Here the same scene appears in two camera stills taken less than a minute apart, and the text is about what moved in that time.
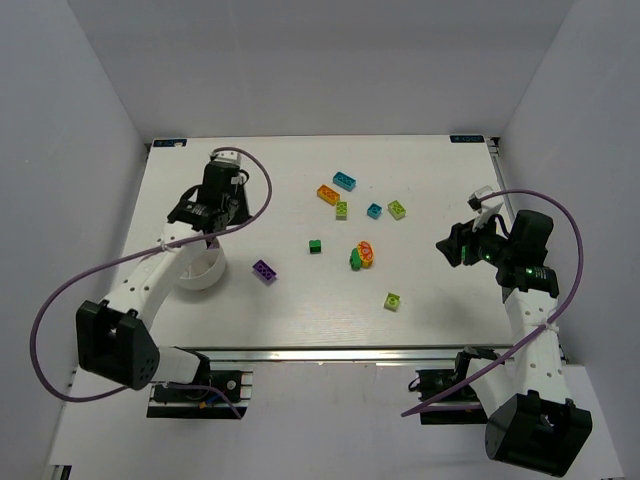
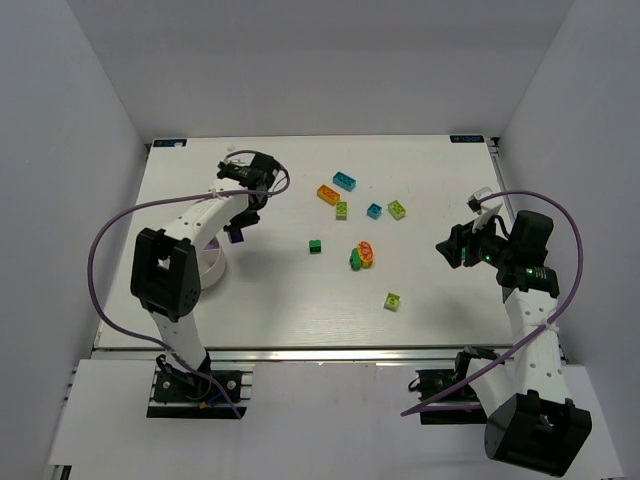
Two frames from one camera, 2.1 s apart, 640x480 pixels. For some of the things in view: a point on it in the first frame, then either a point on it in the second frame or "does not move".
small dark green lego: (315, 246) does not move
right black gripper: (460, 243) does not move
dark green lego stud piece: (355, 259) does not move
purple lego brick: (264, 271) → (235, 235)
